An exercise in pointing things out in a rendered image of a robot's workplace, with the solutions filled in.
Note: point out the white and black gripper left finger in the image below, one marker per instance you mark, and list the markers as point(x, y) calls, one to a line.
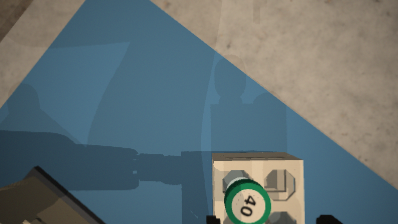
point(212, 220)

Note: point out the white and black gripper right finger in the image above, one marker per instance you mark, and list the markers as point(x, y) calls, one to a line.
point(327, 219)

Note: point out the beige tube rack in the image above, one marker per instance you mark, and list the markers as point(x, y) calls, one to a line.
point(272, 170)

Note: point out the blue bench mat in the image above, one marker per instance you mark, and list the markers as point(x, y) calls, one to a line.
point(126, 106)

